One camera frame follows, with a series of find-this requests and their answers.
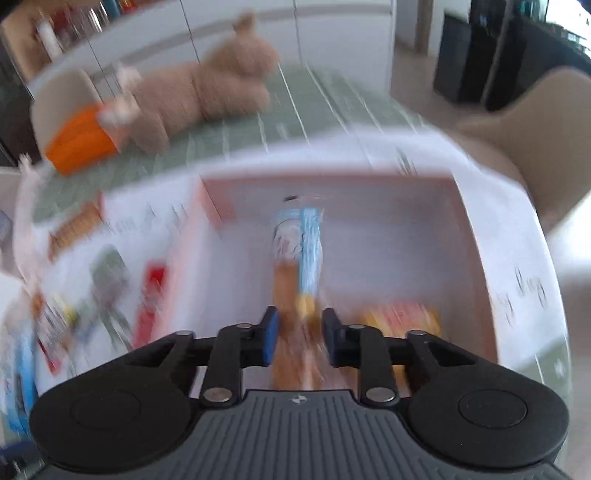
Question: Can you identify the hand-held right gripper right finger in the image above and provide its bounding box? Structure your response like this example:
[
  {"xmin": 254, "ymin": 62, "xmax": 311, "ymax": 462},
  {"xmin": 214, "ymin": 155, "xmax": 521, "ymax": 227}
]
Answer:
[{"xmin": 322, "ymin": 307, "xmax": 481, "ymax": 408}]

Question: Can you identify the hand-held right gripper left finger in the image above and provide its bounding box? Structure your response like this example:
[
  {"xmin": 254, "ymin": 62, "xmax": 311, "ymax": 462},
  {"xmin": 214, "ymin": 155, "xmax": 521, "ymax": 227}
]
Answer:
[{"xmin": 117, "ymin": 305, "xmax": 280, "ymax": 409}]

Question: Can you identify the yellow and red snack packet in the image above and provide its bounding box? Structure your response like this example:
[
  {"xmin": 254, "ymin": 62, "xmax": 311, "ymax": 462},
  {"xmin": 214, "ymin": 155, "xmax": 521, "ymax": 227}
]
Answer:
[{"xmin": 361, "ymin": 301, "xmax": 443, "ymax": 361}]

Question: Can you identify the blue and orange snack stick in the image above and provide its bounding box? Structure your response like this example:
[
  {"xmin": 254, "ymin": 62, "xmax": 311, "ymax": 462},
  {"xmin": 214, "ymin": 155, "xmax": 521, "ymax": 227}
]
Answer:
[{"xmin": 269, "ymin": 207, "xmax": 325, "ymax": 393}]

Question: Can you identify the pink cardboard box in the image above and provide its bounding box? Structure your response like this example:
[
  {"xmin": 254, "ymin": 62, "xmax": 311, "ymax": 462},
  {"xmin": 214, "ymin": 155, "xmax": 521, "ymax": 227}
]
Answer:
[{"xmin": 168, "ymin": 173, "xmax": 502, "ymax": 398}]

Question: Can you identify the red sausage packet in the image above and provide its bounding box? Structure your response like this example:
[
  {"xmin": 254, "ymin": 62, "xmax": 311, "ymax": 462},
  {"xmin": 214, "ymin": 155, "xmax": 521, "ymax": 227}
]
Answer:
[{"xmin": 133, "ymin": 262, "xmax": 168, "ymax": 348}]

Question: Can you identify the green snack packet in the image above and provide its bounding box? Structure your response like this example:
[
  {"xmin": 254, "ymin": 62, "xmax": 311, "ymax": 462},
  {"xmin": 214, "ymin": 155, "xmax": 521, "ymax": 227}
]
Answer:
[{"xmin": 87, "ymin": 246, "xmax": 136, "ymax": 352}]

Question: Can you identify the multicoloured snack packet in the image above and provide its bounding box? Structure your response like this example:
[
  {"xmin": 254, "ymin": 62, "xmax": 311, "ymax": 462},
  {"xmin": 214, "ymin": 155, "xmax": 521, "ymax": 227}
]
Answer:
[{"xmin": 31, "ymin": 294, "xmax": 80, "ymax": 376}]

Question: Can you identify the orange cracker packet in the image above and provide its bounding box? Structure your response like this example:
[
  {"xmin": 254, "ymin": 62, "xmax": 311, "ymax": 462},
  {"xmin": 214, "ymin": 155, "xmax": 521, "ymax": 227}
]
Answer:
[{"xmin": 48, "ymin": 200, "xmax": 105, "ymax": 260}]

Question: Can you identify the long blue snack packet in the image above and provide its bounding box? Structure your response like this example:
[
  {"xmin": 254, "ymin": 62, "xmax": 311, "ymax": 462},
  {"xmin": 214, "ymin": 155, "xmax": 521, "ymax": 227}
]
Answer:
[{"xmin": 0, "ymin": 322, "xmax": 41, "ymax": 435}]

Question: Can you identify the brown plush toy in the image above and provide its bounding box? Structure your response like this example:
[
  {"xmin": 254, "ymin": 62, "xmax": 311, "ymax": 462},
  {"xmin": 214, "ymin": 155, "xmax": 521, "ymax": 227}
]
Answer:
[{"xmin": 98, "ymin": 14, "xmax": 282, "ymax": 156}]

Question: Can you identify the orange box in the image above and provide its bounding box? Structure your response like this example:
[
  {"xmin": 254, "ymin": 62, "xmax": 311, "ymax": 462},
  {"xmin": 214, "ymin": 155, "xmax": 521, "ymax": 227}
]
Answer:
[{"xmin": 45, "ymin": 103, "xmax": 122, "ymax": 176}]

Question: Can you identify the beige chair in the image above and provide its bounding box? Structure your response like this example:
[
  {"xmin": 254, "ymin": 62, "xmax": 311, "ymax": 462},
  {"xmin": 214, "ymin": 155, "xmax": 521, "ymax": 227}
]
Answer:
[
  {"xmin": 456, "ymin": 65, "xmax": 591, "ymax": 234},
  {"xmin": 30, "ymin": 69, "xmax": 100, "ymax": 158}
]

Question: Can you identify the black appliance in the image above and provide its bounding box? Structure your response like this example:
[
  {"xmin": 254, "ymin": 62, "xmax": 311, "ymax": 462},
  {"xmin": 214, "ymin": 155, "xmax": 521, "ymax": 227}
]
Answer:
[{"xmin": 433, "ymin": 0, "xmax": 591, "ymax": 112}]

